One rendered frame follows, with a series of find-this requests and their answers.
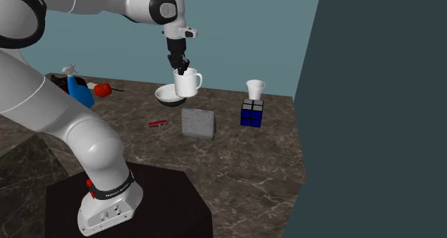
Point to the blue and grey puzzle cube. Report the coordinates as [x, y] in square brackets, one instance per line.
[252, 112]

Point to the dark robot stand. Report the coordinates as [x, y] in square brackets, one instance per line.
[167, 206]

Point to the red pocket knife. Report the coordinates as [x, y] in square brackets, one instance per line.
[158, 123]

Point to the white mug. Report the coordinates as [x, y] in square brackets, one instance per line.
[187, 83]

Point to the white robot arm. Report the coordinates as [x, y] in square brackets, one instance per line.
[52, 104]

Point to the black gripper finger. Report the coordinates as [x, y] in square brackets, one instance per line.
[183, 66]

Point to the grey speckled block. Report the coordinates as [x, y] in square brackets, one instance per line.
[197, 123]

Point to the white paper cup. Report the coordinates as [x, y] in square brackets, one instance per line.
[255, 88]

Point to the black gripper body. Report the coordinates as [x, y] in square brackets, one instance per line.
[175, 48]

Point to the white and black bowl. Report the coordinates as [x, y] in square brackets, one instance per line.
[167, 96]

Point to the blue spray bottle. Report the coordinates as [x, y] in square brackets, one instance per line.
[79, 90]

